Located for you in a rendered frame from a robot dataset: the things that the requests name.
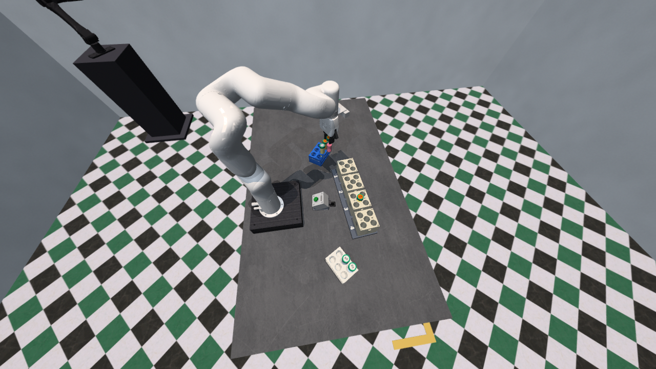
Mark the white tube rack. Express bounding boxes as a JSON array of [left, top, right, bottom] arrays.
[[325, 247, 358, 284]]

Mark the blue tube rack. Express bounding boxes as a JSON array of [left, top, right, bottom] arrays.
[[309, 142, 330, 166]]

